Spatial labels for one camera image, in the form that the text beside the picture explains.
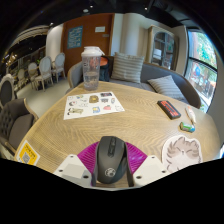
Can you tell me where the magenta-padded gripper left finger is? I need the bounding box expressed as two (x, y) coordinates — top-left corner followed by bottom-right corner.
(53, 141), (101, 189)

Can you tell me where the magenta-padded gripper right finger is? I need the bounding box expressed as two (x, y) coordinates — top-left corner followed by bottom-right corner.
(124, 141), (172, 188)

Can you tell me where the black computer mouse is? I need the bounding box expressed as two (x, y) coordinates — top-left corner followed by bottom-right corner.
(91, 135), (130, 185)

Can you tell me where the cat-shaped grey mouse pad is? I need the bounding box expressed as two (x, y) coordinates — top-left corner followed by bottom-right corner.
(161, 134), (204, 174)

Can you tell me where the yellow and white table label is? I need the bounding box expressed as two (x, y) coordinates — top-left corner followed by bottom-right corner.
(14, 139), (41, 167)

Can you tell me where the small green and yellow packet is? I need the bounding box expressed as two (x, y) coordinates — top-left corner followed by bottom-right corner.
(179, 121), (197, 134)

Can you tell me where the black and red flat box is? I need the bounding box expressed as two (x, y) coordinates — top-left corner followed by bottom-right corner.
(156, 99), (182, 121)

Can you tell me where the white sticker sheet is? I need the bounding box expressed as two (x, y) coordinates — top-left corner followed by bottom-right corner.
(63, 91), (126, 121)

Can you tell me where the dark tufted armchair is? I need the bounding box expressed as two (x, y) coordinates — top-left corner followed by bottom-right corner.
(0, 97), (40, 158)

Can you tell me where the small striped grey cushion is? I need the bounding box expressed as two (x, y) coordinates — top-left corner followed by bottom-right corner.
(146, 74), (186, 101)

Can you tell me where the grey curved sofa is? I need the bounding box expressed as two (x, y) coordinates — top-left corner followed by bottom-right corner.
(66, 55), (202, 110)

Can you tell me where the grey round-backed chair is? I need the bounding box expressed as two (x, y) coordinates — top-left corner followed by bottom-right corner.
(0, 73), (17, 108)

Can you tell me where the group of white chairs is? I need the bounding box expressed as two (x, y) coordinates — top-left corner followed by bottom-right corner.
(16, 52), (67, 92)

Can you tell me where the clear shaker bottle white lid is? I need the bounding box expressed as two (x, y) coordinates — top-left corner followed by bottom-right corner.
(80, 46), (103, 92)

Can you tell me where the large striped grey cushion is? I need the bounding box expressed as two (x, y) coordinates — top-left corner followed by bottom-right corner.
(110, 51), (146, 84)

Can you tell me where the black bag with orange top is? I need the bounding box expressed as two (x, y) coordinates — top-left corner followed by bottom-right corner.
(98, 56), (112, 83)

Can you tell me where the black-framed window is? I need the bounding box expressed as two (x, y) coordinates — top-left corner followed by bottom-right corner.
(183, 29), (219, 113)

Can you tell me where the glass-door cabinet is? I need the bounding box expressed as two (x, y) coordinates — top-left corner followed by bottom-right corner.
(146, 24), (180, 72)

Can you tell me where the blue poster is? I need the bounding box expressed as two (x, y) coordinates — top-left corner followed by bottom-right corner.
(67, 25), (84, 50)

